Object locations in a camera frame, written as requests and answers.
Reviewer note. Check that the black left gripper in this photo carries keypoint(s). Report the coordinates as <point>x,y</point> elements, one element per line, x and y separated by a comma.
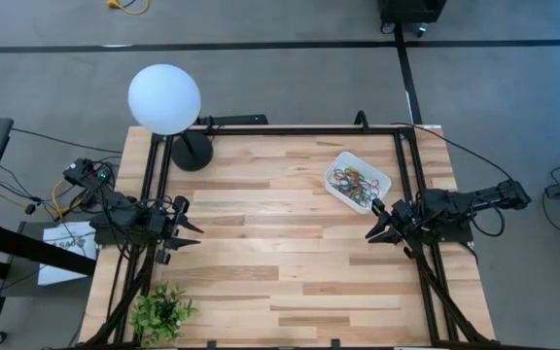
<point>161,226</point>

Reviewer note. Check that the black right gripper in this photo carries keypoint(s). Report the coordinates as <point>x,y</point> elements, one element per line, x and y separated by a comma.
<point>409,219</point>

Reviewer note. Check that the white plastic bin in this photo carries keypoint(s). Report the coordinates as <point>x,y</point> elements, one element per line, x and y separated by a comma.
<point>379,167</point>

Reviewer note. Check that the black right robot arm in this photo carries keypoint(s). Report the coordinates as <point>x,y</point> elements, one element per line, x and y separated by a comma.
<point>460,201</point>

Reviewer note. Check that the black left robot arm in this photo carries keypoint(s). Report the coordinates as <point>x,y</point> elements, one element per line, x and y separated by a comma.
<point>124,214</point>

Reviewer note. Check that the green artificial plant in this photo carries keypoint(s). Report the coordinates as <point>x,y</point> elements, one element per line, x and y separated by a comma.
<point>161,316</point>

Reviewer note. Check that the white paper sheet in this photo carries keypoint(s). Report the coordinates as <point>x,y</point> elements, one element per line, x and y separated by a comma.
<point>66,262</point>

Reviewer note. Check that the black power strip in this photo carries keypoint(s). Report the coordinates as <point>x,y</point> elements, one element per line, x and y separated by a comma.
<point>241,119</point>

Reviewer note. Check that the white globe lamp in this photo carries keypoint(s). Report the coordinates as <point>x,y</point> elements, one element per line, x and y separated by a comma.
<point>164,99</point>

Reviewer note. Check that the black power adapter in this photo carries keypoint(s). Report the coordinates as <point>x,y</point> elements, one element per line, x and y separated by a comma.
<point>30,209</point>

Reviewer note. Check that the black utility cart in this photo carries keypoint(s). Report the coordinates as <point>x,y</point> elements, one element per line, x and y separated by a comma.
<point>411,10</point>

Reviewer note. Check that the black aluminium table frame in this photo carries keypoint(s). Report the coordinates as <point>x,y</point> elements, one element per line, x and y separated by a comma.
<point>163,160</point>

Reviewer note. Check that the black bracket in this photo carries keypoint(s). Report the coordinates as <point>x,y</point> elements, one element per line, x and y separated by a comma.
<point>211,344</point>
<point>336,343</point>

